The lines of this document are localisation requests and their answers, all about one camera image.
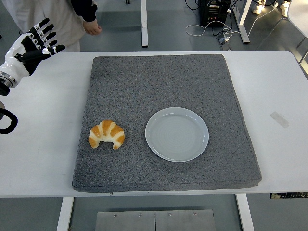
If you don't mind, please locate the grey square mat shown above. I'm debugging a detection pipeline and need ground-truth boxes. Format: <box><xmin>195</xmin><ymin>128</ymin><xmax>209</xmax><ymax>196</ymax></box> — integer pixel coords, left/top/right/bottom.
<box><xmin>72</xmin><ymin>54</ymin><xmax>262</xmax><ymax>193</ymax></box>

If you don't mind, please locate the white cable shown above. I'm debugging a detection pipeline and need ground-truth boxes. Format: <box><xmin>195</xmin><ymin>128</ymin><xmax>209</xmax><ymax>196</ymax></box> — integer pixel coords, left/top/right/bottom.
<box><xmin>185</xmin><ymin>20</ymin><xmax>235</xmax><ymax>40</ymax></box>

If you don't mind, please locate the person's hand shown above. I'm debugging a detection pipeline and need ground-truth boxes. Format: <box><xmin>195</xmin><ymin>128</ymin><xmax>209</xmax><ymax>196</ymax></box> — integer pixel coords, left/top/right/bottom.
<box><xmin>82</xmin><ymin>18</ymin><xmax>103</xmax><ymax>36</ymax></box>

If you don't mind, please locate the black electronics box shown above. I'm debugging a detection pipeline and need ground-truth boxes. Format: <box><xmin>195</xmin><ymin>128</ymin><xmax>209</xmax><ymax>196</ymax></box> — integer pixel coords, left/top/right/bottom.
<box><xmin>199</xmin><ymin>0</ymin><xmax>233</xmax><ymax>27</ymax></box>

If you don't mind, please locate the white round table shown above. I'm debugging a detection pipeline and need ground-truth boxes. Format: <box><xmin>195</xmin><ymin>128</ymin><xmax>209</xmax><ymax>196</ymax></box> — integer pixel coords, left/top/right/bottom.
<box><xmin>287</xmin><ymin>0</ymin><xmax>308</xmax><ymax>39</ymax></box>

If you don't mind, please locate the black table control panel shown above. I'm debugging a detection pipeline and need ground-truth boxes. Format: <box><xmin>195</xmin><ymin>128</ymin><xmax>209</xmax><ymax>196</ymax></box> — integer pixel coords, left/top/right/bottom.
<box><xmin>269</xmin><ymin>192</ymin><xmax>308</xmax><ymax>200</ymax></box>

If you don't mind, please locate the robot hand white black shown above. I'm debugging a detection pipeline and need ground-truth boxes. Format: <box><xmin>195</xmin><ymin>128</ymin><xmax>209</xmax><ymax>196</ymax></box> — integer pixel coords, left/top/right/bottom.
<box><xmin>0</xmin><ymin>18</ymin><xmax>66</xmax><ymax>84</ymax></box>

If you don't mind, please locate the person's white shoe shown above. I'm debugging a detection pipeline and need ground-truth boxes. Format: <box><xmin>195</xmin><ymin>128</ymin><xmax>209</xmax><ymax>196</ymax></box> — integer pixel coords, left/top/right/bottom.
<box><xmin>280</xmin><ymin>0</ymin><xmax>291</xmax><ymax>17</ymax></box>
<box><xmin>252</xmin><ymin>0</ymin><xmax>266</xmax><ymax>15</ymax></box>

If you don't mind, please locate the light grey round plate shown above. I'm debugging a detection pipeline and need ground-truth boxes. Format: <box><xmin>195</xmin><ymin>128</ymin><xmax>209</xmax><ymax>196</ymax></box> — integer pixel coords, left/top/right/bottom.
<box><xmin>145</xmin><ymin>107</ymin><xmax>209</xmax><ymax>163</ymax></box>

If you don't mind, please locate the croissant bread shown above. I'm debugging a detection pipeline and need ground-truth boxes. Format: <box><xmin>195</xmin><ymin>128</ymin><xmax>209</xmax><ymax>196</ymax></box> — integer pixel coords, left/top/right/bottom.
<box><xmin>88</xmin><ymin>119</ymin><xmax>126</xmax><ymax>150</ymax></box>

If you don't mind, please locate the person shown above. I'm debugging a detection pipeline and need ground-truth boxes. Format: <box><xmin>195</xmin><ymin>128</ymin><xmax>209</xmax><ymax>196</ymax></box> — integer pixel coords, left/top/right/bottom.
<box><xmin>1</xmin><ymin>0</ymin><xmax>84</xmax><ymax>52</ymax></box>

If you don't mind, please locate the grey metal plate with screws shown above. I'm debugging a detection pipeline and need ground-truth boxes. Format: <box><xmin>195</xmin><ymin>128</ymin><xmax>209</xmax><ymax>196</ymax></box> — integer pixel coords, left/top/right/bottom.
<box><xmin>95</xmin><ymin>209</ymin><xmax>216</xmax><ymax>231</ymax></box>

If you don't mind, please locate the white table leg with foot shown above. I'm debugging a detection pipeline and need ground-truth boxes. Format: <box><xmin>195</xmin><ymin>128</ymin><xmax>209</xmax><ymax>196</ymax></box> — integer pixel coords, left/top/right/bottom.
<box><xmin>232</xmin><ymin>0</ymin><xmax>252</xmax><ymax>45</ymax></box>

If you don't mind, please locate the grey power adapter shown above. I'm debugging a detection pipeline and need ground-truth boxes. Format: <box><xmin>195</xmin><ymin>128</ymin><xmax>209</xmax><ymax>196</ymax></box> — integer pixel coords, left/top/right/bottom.
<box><xmin>216</xmin><ymin>35</ymin><xmax>231</xmax><ymax>45</ymax></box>

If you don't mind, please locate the clear tape strip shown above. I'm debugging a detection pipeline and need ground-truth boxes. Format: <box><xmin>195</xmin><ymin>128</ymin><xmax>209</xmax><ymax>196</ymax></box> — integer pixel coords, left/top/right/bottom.
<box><xmin>269</xmin><ymin>111</ymin><xmax>290</xmax><ymax>129</ymax></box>

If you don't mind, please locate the white straight table leg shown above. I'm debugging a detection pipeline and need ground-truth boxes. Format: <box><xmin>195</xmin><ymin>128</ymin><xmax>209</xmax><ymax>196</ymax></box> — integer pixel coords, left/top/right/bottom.
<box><xmin>141</xmin><ymin>0</ymin><xmax>149</xmax><ymax>48</ymax></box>

